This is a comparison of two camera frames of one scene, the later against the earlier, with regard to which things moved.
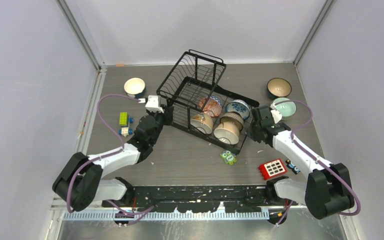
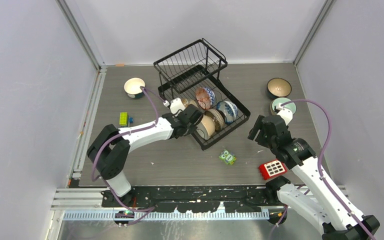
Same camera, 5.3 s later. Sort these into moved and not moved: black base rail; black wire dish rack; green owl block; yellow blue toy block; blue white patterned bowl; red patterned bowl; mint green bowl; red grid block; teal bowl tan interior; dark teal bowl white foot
Moved: blue white patterned bowl; red patterned bowl; black wire dish rack
Not moved: yellow blue toy block; red grid block; teal bowl tan interior; black base rail; mint green bowl; green owl block; dark teal bowl white foot
